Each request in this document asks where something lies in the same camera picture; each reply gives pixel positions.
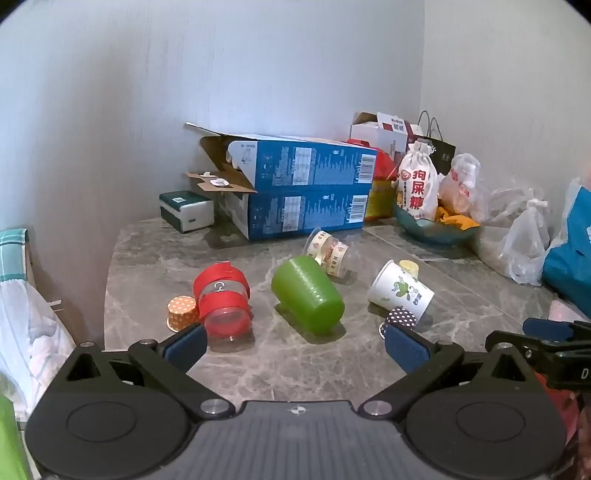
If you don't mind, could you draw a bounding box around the clear plastic bag with food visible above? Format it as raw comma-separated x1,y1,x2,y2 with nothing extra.
438,152,491,223

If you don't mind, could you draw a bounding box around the green plastic cup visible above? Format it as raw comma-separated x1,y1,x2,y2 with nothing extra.
271,255,346,334

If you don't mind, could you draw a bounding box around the white cloth with teal trim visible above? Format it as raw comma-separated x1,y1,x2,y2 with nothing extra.
0,276,77,421

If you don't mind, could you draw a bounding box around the orange snack wrapper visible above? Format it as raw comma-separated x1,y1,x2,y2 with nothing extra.
435,205,481,232

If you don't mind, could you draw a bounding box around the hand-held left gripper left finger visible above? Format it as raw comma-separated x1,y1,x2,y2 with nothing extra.
59,322,235,420

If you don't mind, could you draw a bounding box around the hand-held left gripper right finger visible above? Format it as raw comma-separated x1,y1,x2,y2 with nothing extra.
358,322,539,420

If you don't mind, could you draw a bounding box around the white and red carton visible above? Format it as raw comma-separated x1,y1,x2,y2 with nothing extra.
349,111,426,158

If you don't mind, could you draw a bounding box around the white and green small box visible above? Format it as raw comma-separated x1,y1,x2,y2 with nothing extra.
159,189,216,234

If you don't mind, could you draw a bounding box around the dark dotted small paper cup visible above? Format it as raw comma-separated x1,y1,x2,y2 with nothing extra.
379,306,417,340

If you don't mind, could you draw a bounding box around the blue cardboard box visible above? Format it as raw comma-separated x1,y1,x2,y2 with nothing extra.
184,171,373,242
185,122,379,193

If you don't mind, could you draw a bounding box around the checked green cloth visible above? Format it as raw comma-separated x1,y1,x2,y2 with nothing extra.
0,227,31,282

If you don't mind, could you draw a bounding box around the blue bag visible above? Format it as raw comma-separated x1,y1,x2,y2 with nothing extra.
541,177,591,320

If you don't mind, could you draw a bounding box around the orange dotted small paper cup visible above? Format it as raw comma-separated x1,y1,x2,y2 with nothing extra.
167,295,199,333

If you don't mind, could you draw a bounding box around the teal bowl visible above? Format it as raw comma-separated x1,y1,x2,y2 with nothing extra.
393,203,482,246

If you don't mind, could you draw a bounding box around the black paper bag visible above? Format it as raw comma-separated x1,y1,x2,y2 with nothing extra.
417,110,457,177

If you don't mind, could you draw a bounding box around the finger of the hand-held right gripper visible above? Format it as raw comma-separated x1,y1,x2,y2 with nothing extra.
523,318,591,343
484,329,561,366

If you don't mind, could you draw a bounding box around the red banded clear cup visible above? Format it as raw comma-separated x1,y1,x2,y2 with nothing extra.
193,261,253,343

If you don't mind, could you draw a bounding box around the white cloth pouch red print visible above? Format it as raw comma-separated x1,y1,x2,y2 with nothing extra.
395,141,440,223

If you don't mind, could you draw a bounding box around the green packet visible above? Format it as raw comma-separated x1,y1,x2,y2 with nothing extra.
0,391,34,480

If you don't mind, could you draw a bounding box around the white paper cup green print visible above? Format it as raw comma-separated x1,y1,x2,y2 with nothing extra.
366,259,435,320

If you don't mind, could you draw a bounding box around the clear cup with printed band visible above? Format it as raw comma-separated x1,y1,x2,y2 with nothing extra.
305,227,350,278

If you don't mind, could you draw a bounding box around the red and yellow package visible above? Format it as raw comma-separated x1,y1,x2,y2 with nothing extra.
346,137,403,223

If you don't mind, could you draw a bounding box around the clear knotted plastic bag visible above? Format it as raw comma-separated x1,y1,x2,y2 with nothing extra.
473,186,553,286

